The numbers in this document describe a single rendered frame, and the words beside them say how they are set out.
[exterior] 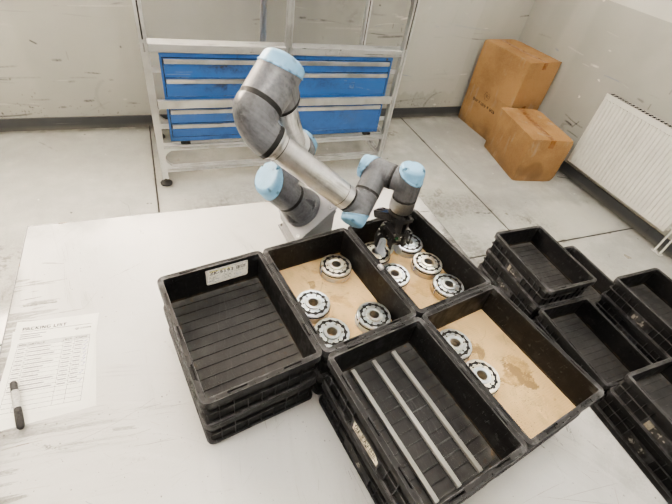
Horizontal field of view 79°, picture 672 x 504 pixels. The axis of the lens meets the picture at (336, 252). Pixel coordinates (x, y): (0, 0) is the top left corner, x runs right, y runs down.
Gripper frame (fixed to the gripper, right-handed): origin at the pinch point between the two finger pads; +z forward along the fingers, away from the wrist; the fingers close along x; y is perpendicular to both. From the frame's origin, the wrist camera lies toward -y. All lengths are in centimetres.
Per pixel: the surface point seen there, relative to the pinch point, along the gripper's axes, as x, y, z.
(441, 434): -15, 60, 2
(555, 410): 18, 65, 2
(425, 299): 4.6, 21.6, 2.4
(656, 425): 77, 78, 32
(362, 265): -12.2, 6.9, -3.2
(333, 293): -23.1, 10.7, 2.5
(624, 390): 78, 64, 32
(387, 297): -10.6, 20.9, -3.0
